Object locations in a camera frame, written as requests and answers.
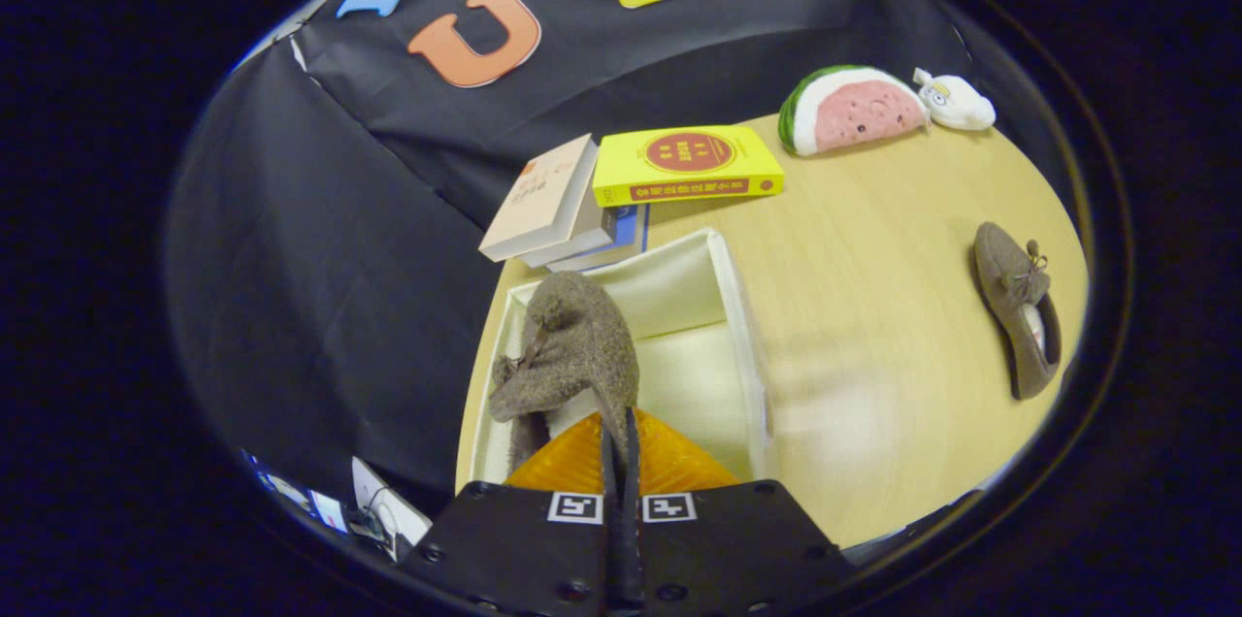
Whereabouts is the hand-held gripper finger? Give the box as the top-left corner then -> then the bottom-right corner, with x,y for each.
624,406 -> 860,617
403,408 -> 628,617

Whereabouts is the cream fabric storage box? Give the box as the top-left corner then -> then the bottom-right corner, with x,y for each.
469,227 -> 777,487

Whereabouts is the brown fuzzy shoe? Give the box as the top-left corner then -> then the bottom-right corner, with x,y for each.
973,221 -> 1063,401
488,271 -> 641,472

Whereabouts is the blue book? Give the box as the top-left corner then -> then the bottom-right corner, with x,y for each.
572,205 -> 649,274

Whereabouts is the yellow book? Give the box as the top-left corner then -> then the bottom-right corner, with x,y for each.
592,124 -> 785,208

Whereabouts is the black backdrop cloth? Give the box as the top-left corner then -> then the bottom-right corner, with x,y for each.
165,0 -> 981,502

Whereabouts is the watermelon slice plush toy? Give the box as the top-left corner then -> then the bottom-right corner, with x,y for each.
778,65 -> 932,157

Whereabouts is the white plush toy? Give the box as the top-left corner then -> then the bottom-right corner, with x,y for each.
912,67 -> 997,132

